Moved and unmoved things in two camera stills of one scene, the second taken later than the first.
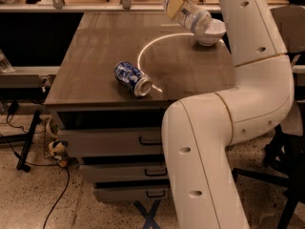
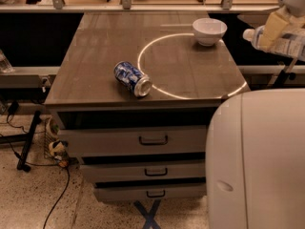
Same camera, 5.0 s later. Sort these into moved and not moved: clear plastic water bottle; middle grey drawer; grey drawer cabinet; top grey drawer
Moved: clear plastic water bottle
Not moved: grey drawer cabinet; top grey drawer; middle grey drawer
